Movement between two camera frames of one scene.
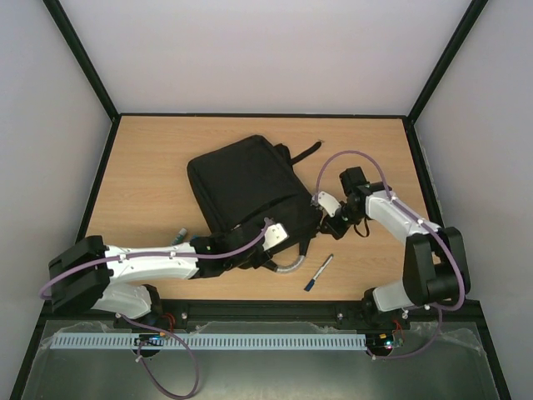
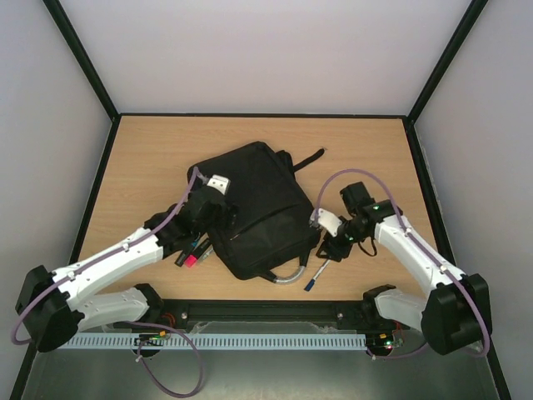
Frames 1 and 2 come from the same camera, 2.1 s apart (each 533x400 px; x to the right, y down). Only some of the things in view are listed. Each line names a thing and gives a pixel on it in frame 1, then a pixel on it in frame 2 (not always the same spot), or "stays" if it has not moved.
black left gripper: (259, 262) → (229, 217)
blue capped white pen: (311, 283) stays
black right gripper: (331, 225) → (333, 244)
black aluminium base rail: (340, 311) stays
